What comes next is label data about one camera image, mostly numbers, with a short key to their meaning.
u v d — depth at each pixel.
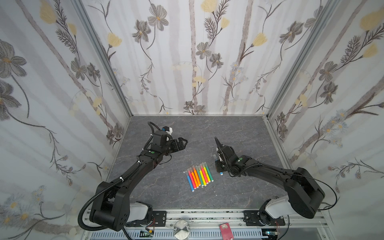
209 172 0.90
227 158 0.67
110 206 0.41
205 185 0.84
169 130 0.79
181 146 0.75
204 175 0.88
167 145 0.72
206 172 0.90
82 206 0.38
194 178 0.87
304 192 0.43
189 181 0.86
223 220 0.75
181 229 0.59
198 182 0.86
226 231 0.70
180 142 0.76
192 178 0.87
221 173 0.84
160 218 0.73
